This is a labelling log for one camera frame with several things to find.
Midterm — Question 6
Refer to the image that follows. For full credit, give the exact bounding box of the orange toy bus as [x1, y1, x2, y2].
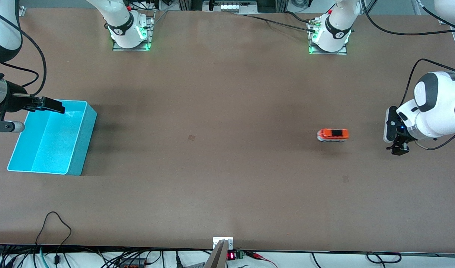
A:
[317, 128, 350, 143]

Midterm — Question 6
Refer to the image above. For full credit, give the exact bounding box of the blue plastic box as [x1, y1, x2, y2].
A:
[7, 100, 98, 176]

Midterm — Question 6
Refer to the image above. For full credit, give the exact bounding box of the red clip lead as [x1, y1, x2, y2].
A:
[245, 251, 279, 268]

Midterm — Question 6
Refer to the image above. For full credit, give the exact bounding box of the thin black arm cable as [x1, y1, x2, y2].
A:
[413, 131, 455, 151]

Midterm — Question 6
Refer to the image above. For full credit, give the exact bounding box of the thick black cable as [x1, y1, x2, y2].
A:
[361, 0, 455, 36]

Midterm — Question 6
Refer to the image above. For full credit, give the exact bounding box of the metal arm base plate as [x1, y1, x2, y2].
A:
[308, 20, 348, 55]
[112, 10, 156, 52]

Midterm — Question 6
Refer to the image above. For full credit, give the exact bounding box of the black floor cable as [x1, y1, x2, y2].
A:
[311, 252, 403, 268]

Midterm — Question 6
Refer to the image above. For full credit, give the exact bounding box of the looped black cable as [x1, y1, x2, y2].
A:
[35, 211, 73, 265]

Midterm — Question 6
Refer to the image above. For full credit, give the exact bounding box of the black table cable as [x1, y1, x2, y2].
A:
[235, 13, 318, 33]

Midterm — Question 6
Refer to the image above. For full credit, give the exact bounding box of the aluminium frame rack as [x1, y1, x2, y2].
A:
[178, 0, 289, 14]

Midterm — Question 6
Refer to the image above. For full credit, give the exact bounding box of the white metal bracket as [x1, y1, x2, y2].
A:
[212, 236, 234, 250]

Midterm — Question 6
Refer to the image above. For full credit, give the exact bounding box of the grey camera mount bar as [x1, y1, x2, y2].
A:
[203, 239, 228, 268]

